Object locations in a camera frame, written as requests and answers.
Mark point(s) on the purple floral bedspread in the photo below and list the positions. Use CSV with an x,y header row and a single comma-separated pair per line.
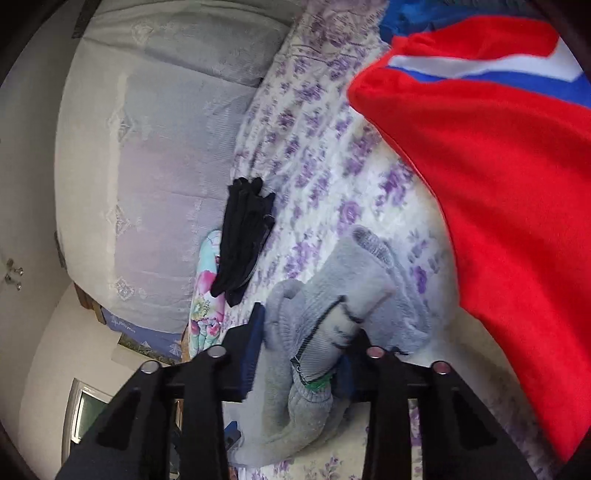
x,y
329,169

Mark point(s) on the black folded garment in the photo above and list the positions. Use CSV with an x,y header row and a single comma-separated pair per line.
x,y
247,223

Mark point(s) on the lavender embossed bed headboard cover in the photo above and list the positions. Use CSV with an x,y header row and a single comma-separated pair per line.
x,y
152,106

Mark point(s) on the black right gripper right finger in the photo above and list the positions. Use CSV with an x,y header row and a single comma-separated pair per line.
x,y
356,375

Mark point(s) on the folded teal floral quilt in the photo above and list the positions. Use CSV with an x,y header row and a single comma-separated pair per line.
x,y
206,315

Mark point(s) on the blue printed cushion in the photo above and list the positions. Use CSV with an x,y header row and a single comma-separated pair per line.
x,y
163,344

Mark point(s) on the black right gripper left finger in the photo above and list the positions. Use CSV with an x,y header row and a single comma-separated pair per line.
x,y
231,365

